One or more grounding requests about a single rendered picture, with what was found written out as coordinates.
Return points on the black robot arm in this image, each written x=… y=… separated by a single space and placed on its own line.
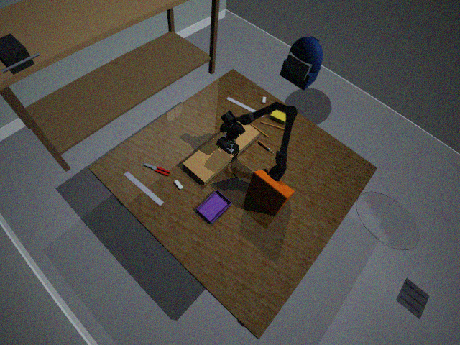
x=231 y=122

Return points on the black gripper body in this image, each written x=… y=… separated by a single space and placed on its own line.
x=223 y=143

